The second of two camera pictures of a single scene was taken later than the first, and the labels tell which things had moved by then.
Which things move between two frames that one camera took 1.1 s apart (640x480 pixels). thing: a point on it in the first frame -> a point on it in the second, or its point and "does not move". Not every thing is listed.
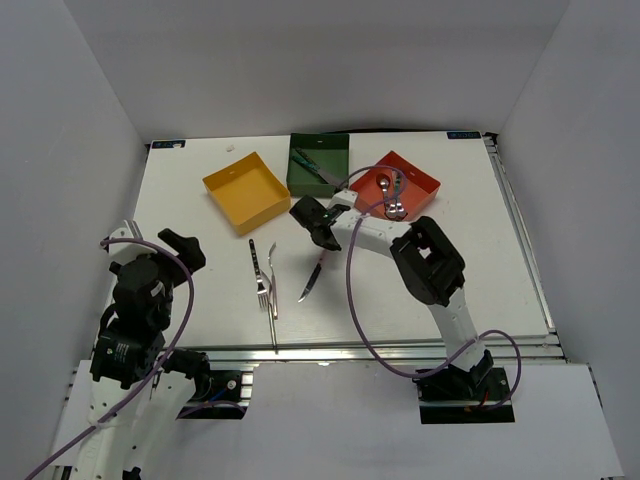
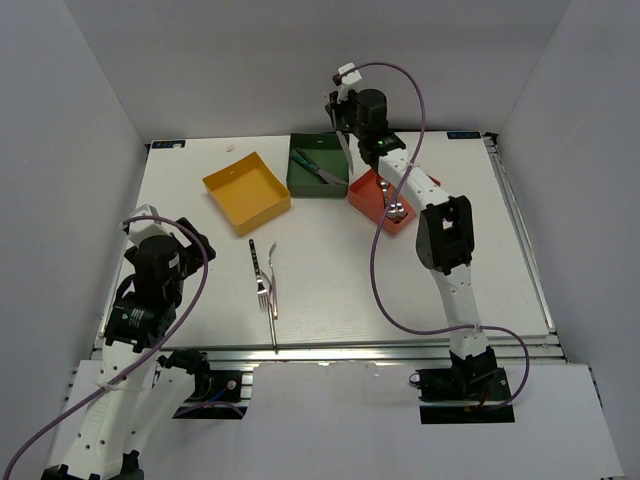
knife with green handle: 324,175 does not move
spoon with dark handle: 389,207 does not move
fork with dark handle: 262,294 does not move
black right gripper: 334,247 -> 335,106
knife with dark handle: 317,167 does not move
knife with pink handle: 311,281 -> 343,136
